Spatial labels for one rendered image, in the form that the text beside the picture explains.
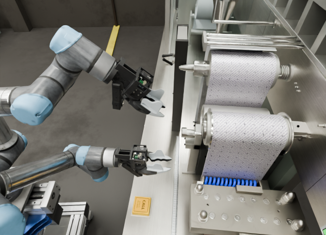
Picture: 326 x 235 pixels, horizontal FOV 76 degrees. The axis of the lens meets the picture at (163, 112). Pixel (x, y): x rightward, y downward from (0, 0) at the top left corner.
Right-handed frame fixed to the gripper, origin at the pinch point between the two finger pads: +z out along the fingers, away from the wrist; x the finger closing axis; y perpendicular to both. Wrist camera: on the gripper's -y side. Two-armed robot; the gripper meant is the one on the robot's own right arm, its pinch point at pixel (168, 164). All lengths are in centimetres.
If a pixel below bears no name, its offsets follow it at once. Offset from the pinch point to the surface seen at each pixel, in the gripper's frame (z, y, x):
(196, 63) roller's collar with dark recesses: 8.7, 27.6, 29.7
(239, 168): 27.3, 1.5, -0.3
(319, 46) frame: 47, 40, 24
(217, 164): 18.5, 3.0, -0.3
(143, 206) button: -9.0, -16.5, -10.7
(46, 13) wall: -264, -80, 365
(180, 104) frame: 3.8, 1.8, 33.0
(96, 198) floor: -62, -109, 27
